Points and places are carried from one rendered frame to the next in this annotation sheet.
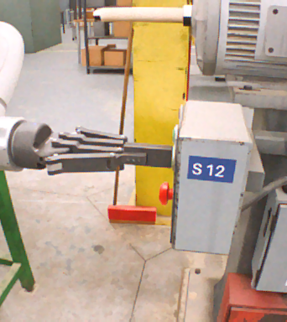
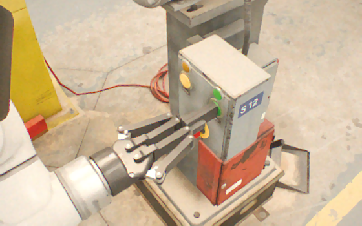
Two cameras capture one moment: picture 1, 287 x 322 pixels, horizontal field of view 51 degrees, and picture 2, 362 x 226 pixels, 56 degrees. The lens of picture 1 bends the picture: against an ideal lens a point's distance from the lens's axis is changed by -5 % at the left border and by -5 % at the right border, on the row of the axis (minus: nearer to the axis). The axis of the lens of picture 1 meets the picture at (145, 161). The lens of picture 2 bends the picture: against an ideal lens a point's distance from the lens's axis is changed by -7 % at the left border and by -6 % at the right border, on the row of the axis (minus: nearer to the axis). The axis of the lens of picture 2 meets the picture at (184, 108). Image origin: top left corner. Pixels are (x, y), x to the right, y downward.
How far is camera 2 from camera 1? 0.45 m
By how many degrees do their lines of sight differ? 42
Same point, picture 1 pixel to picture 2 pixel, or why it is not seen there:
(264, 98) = (211, 11)
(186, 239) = (233, 150)
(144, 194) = (21, 109)
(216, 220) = (251, 128)
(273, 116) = (216, 20)
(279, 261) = not seen: hidden behind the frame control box
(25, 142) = (121, 175)
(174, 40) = not seen: outside the picture
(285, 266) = not seen: hidden behind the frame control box
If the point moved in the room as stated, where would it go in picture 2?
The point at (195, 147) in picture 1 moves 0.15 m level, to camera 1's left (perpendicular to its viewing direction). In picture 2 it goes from (243, 98) to (185, 152)
